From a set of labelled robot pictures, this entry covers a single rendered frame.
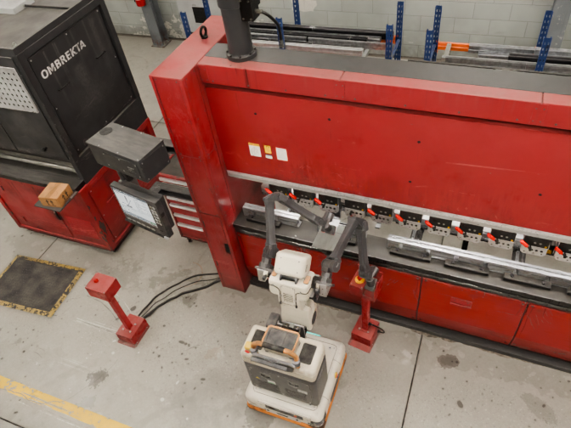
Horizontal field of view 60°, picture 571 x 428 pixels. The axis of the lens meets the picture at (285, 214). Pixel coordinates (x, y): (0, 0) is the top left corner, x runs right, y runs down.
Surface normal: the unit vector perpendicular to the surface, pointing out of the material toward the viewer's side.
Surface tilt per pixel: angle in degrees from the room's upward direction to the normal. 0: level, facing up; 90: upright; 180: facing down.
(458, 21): 90
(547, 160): 90
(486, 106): 90
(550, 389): 0
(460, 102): 90
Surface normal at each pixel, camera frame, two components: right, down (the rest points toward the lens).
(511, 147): -0.38, 0.70
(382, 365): -0.11, -0.69
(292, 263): -0.34, 0.06
